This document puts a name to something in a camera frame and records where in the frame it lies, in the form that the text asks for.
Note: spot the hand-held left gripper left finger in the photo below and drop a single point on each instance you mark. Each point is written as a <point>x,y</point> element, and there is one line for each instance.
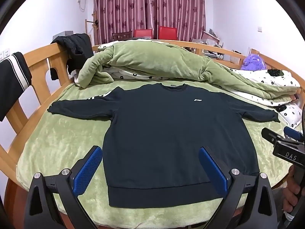
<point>88,169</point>

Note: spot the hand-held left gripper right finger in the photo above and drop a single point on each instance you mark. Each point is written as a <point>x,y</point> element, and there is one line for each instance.
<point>213,169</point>

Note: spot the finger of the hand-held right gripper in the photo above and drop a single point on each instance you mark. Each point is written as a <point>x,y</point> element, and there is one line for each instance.
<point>292,132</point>
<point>270,136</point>

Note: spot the dark navy sweatshirt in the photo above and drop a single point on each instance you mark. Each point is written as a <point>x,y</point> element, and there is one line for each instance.
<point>166,136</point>

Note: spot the person's right hand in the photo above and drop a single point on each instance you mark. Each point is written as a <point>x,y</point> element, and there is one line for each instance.
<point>291,193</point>

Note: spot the purple plush toy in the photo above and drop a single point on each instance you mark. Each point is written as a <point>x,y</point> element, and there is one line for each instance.
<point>252,62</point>

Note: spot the pile of cardboard boxes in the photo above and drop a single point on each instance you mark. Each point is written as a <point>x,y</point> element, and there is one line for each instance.
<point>209,38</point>

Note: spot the black garment with white stripes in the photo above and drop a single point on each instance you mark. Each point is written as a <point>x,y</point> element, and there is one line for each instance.
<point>12,81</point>

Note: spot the black jacket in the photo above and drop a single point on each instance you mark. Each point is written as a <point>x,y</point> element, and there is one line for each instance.
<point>76,45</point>

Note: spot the green quilt with flowered lining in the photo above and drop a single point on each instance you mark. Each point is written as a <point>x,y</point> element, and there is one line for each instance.
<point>154,57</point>

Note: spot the grey box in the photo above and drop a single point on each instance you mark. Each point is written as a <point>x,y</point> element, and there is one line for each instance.
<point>64,33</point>

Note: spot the dark wooden chair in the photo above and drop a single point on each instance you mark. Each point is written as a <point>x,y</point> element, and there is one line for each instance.
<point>121,35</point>

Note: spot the red chair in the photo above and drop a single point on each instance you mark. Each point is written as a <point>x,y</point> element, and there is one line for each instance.
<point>168,32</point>
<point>143,33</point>

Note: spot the wooden coat rack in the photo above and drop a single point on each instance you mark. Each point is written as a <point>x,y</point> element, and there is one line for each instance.
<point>95,23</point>

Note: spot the maroon flowered curtain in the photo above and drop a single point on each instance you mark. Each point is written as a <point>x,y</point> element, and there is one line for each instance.
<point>143,4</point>

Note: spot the wooden bed frame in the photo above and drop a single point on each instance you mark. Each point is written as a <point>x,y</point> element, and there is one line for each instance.
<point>35,57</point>

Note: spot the white wall switch panel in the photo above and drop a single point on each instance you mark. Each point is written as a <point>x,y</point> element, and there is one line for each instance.
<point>4,53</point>

